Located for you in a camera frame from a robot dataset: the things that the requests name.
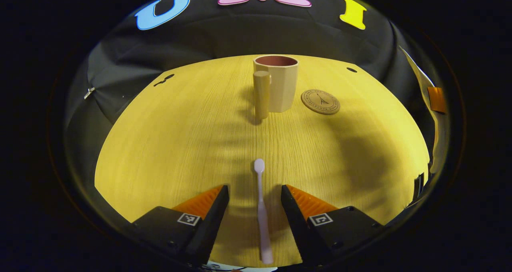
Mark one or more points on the wooden desktop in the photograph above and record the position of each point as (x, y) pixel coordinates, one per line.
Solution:
(180, 144)

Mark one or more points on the pale narrow strip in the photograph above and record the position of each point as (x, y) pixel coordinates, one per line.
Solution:
(438, 144)

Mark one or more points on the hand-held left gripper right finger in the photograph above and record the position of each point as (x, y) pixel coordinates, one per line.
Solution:
(294, 218)

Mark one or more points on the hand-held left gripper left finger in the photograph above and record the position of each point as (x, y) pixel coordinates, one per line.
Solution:
(214, 220)

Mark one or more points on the round cork coaster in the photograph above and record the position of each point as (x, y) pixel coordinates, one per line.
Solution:
(320, 102)

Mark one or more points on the white cloth clip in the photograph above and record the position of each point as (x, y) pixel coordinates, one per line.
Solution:
(88, 93)

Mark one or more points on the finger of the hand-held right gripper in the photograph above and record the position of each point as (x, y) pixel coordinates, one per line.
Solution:
(436, 100)

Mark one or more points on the black backdrop cloth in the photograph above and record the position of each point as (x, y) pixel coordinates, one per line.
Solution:
(220, 36)

